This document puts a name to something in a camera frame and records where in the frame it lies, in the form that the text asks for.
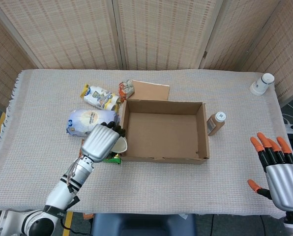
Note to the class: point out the green-orange snack packet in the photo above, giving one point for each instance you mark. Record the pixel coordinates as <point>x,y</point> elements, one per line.
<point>114,159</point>

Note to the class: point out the brown drink bottle white cap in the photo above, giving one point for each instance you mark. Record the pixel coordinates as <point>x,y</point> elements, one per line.
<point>214,125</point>

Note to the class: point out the small white paper cup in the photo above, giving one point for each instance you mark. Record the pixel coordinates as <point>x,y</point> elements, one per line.
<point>120,146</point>

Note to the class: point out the woven folding screen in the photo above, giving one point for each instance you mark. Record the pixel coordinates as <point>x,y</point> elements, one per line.
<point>161,32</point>

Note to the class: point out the open cardboard box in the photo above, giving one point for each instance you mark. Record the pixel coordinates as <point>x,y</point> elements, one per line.
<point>161,132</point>

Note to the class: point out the large lavender tissue pack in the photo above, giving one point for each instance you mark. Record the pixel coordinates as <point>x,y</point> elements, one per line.
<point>85,120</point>

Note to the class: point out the yellow-white snack bag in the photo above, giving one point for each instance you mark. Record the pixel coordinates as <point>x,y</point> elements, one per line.
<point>99,97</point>

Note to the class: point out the crumpled orange white wrapper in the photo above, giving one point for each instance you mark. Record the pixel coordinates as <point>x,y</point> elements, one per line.
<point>126,89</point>

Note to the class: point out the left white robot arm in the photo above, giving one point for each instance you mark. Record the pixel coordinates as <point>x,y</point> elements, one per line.
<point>60,196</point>

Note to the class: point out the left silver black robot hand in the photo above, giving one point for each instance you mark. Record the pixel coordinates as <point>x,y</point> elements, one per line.
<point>99,142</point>

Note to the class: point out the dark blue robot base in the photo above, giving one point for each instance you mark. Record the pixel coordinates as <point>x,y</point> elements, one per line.
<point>141,225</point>

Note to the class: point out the right silver orange-tipped robot hand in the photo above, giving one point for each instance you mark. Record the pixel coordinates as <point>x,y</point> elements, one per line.
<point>286,186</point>

